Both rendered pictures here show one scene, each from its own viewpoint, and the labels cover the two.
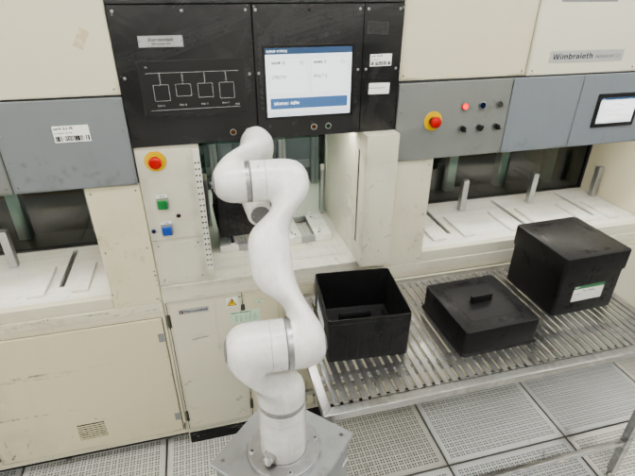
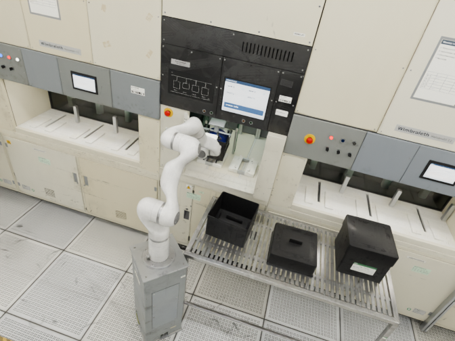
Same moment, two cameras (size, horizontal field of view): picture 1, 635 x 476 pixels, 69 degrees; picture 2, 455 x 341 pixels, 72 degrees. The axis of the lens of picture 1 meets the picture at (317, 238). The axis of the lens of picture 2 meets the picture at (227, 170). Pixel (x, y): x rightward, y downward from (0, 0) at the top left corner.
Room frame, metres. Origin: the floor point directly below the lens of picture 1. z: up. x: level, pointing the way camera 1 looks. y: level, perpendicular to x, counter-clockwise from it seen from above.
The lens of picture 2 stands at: (-0.15, -0.70, 2.32)
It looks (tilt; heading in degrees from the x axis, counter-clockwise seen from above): 35 degrees down; 24
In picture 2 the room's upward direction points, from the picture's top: 10 degrees clockwise
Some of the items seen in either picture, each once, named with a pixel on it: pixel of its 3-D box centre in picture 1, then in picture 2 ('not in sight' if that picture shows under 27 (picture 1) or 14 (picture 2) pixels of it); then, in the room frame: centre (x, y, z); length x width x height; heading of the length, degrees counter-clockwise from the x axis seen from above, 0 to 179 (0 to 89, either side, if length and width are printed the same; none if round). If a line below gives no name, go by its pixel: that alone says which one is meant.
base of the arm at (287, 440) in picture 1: (283, 424); (158, 245); (0.81, 0.09, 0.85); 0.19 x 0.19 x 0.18
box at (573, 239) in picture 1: (563, 263); (363, 247); (1.54, -0.97, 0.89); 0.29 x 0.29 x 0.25; 16
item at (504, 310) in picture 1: (478, 309); (293, 246); (1.33, -0.58, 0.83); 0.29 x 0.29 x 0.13; 16
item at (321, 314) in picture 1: (359, 312); (232, 218); (1.29, -0.15, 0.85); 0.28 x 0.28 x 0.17; 9
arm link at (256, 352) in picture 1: (266, 365); (154, 218); (0.81, 0.12, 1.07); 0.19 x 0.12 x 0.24; 101
